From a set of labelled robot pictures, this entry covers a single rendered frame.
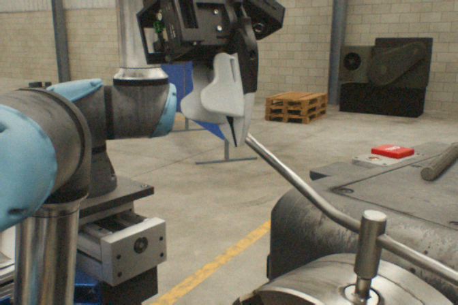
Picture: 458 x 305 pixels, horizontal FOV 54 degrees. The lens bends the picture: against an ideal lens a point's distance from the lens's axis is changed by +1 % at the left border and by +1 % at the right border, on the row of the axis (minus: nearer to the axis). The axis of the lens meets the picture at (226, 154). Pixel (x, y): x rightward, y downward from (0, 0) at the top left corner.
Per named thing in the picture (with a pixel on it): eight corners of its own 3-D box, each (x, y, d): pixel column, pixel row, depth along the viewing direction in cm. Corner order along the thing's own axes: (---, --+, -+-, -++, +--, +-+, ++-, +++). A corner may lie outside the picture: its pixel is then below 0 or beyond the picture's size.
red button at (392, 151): (386, 152, 94) (387, 143, 93) (414, 158, 89) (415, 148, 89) (369, 157, 90) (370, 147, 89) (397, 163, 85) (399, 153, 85)
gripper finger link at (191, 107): (184, 158, 45) (165, 69, 46) (229, 149, 49) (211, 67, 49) (201, 153, 43) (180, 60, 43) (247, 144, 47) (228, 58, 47)
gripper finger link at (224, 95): (201, 153, 43) (180, 60, 43) (247, 144, 47) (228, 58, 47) (220, 148, 40) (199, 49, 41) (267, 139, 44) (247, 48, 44)
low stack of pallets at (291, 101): (288, 111, 947) (289, 90, 936) (328, 114, 906) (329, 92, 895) (262, 120, 842) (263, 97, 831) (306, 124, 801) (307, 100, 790)
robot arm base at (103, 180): (30, 188, 97) (25, 144, 95) (92, 173, 108) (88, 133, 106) (68, 205, 88) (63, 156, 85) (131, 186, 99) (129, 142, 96)
